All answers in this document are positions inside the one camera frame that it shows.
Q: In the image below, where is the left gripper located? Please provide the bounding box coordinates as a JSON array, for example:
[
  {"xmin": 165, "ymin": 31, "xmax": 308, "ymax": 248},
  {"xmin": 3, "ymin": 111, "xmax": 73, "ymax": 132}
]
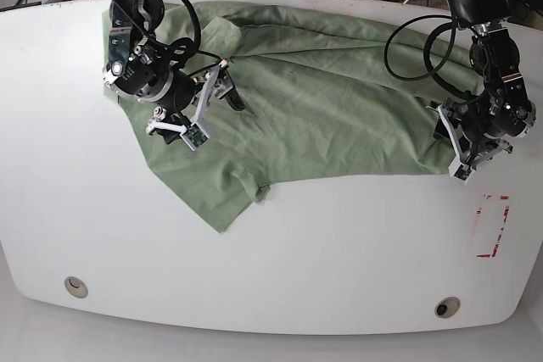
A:
[{"xmin": 429, "ymin": 97, "xmax": 513, "ymax": 171}]

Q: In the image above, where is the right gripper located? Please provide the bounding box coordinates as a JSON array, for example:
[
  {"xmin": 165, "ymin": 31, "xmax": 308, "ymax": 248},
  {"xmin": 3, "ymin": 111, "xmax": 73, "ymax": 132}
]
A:
[{"xmin": 146, "ymin": 59, "xmax": 246, "ymax": 145}]

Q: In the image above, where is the green polo shirt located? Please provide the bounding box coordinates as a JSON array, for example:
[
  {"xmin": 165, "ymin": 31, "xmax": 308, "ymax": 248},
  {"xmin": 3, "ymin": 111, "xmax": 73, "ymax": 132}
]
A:
[{"xmin": 118, "ymin": 2, "xmax": 454, "ymax": 232}]

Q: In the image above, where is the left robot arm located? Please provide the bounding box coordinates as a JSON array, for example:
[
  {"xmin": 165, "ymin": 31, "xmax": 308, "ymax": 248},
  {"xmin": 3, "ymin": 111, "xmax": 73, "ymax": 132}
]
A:
[{"xmin": 423, "ymin": 0, "xmax": 536, "ymax": 182}]

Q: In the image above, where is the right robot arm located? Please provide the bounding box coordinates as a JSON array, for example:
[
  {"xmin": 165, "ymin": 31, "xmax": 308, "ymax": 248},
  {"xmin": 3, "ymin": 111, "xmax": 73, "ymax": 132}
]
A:
[{"xmin": 104, "ymin": 0, "xmax": 245, "ymax": 150}]

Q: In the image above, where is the red tape rectangle marking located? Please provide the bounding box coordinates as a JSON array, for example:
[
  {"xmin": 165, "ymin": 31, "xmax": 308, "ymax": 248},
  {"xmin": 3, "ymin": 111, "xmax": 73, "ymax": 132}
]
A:
[{"xmin": 470, "ymin": 195, "xmax": 511, "ymax": 259}]

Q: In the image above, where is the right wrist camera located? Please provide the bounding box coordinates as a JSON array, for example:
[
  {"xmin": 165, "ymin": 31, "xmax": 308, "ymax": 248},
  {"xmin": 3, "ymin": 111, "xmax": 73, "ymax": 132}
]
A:
[{"xmin": 180, "ymin": 123, "xmax": 209, "ymax": 152}]

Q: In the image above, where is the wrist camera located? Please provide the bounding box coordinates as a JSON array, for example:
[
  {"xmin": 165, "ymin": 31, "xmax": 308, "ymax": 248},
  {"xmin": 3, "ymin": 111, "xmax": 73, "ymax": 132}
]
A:
[
  {"xmin": 180, "ymin": 123, "xmax": 209, "ymax": 152},
  {"xmin": 448, "ymin": 161, "xmax": 473, "ymax": 184}
]

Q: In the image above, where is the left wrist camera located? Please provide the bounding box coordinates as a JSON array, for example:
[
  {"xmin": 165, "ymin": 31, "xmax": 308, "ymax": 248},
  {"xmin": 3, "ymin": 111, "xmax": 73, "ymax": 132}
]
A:
[{"xmin": 448, "ymin": 161, "xmax": 473, "ymax": 184}]

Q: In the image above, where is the right table cable grommet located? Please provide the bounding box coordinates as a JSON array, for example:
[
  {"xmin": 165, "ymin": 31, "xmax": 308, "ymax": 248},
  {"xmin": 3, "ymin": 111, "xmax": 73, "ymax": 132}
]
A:
[{"xmin": 434, "ymin": 297, "xmax": 461, "ymax": 319}]

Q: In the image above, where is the table cable grommet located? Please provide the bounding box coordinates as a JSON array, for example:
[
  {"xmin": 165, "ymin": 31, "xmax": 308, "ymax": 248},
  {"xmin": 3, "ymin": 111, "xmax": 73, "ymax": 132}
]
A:
[
  {"xmin": 64, "ymin": 276, "xmax": 88, "ymax": 299},
  {"xmin": 434, "ymin": 297, "xmax": 461, "ymax": 319}
]

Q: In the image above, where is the left table cable grommet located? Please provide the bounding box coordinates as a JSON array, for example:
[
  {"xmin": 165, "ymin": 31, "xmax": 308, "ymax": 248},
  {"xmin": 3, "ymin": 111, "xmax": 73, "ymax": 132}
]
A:
[{"xmin": 64, "ymin": 276, "xmax": 88, "ymax": 299}]

